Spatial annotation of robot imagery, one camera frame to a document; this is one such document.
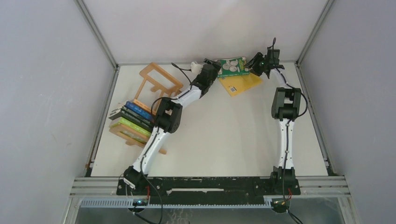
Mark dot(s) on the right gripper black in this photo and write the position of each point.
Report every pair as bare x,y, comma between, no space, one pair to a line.
258,57

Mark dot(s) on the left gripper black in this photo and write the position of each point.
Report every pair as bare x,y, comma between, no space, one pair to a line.
216,67

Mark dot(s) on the green Macmillan book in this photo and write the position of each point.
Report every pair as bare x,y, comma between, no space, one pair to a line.
233,67

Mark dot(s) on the wooden book rack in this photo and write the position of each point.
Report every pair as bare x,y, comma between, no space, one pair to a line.
128,83

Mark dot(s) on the orange booklet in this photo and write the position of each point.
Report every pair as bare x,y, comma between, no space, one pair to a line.
144,106

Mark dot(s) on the blue Jane Eyre book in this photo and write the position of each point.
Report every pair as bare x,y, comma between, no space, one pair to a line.
135,108

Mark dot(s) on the thin dark book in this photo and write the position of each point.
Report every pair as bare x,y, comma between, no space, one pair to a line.
144,127

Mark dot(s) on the light green paperback book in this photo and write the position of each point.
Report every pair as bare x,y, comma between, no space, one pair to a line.
130,127

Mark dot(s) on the Alice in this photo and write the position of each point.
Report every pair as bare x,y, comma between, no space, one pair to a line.
134,114

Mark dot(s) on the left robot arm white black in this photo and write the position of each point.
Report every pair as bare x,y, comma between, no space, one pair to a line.
167,120

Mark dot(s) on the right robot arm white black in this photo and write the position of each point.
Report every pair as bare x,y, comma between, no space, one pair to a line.
285,110

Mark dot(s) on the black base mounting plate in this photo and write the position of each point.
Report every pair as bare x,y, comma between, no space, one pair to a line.
207,190

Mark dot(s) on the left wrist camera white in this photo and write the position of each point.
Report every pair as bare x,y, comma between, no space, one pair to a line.
196,68

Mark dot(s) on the white cable duct strip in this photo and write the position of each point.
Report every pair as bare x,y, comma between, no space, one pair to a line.
143,203

